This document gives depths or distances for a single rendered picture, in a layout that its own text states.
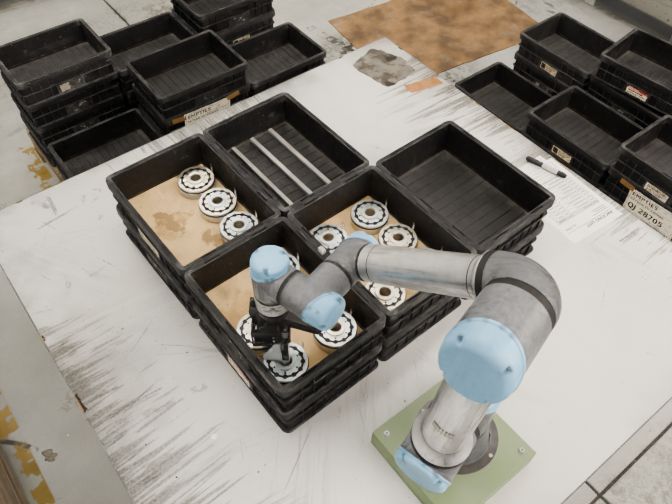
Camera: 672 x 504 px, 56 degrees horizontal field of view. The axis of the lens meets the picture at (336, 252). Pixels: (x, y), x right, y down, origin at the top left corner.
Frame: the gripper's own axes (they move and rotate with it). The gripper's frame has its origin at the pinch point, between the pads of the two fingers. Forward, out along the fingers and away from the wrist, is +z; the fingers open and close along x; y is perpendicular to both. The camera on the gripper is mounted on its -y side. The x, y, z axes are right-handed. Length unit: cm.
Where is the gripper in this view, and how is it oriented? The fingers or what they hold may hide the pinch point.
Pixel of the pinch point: (288, 351)
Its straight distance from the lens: 148.3
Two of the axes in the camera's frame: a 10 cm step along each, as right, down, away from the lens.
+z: -0.1, 6.2, 7.8
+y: -10.0, 0.0, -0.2
